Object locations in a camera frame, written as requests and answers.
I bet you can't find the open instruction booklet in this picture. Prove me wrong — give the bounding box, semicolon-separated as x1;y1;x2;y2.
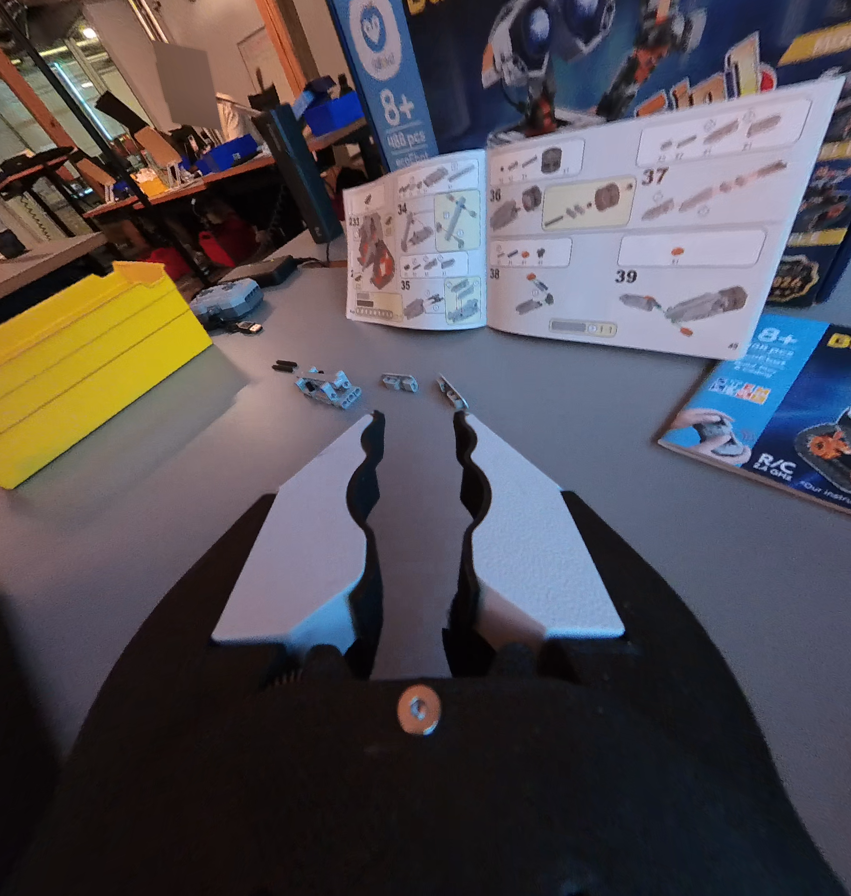
343;76;846;361

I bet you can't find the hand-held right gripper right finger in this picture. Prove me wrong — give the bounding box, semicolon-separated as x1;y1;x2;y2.
453;410;625;645

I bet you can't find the blue storage bin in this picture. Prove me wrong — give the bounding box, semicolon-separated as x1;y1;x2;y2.
195;133;258;176
305;77;367;137

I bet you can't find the blue toy box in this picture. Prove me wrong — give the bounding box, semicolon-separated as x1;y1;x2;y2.
328;0;851;309

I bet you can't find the flat black device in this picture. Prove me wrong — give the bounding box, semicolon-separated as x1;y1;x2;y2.
219;255;297;288

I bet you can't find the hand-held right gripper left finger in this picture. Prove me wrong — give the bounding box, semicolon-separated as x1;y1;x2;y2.
210;412;386;655

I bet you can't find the blue cover booklet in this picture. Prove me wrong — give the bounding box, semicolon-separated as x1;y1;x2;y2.
658;315;851;522

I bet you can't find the yellow plastic bin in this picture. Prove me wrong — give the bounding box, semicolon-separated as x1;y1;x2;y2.
0;260;213;490

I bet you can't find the grey building block assembly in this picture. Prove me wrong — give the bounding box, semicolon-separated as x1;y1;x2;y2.
296;367;362;410

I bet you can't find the grey desk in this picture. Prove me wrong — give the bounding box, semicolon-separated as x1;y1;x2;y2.
0;224;851;896

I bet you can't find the light grey battery box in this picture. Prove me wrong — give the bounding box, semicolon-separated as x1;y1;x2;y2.
189;279;264;330

